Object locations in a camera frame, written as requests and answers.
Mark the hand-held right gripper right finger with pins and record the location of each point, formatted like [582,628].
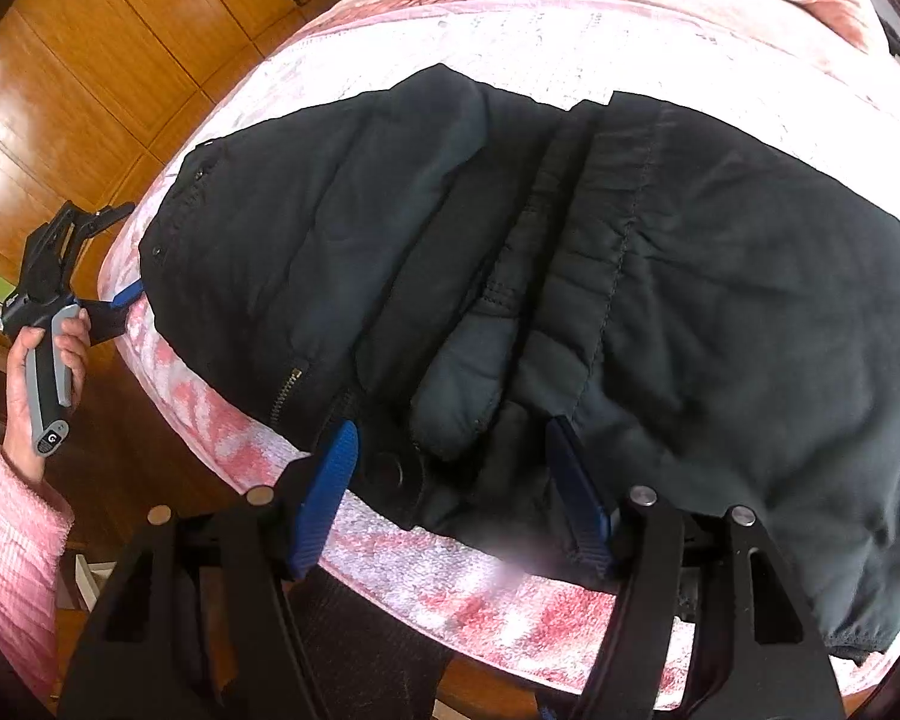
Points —
[579,499]

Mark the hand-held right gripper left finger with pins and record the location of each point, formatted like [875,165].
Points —
[322,499]

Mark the person's dark knit garment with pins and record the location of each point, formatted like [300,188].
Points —
[375,652]

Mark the white box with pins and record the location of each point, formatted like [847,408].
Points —
[94,585]

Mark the black quilted jacket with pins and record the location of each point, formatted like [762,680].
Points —
[720,315]

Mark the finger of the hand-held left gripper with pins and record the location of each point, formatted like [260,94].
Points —
[109,319]
[105,214]

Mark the person's left hand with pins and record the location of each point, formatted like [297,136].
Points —
[21,390]

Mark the pink printed bed sheet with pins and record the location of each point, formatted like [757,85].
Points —
[495,37]

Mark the orange wooden wardrobe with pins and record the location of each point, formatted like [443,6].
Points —
[120,30]

